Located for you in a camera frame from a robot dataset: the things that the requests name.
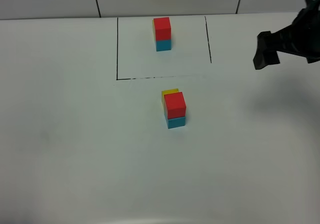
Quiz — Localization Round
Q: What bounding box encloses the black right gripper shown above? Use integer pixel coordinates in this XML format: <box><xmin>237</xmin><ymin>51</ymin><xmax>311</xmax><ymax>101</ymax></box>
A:
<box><xmin>253</xmin><ymin>0</ymin><xmax>320</xmax><ymax>70</ymax></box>

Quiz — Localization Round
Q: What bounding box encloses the template blue cube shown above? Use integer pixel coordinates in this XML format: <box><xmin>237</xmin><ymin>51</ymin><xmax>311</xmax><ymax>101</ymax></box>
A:
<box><xmin>155</xmin><ymin>39</ymin><xmax>172</xmax><ymax>52</ymax></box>

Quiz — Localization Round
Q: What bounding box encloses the template red cube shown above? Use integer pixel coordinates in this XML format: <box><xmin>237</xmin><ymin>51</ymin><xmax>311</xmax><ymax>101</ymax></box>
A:
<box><xmin>153</xmin><ymin>17</ymin><xmax>172</xmax><ymax>41</ymax></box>

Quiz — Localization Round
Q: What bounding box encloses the template yellow cube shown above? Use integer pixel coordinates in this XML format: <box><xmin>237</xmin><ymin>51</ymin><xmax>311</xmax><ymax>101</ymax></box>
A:
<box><xmin>152</xmin><ymin>19</ymin><xmax>156</xmax><ymax>41</ymax></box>

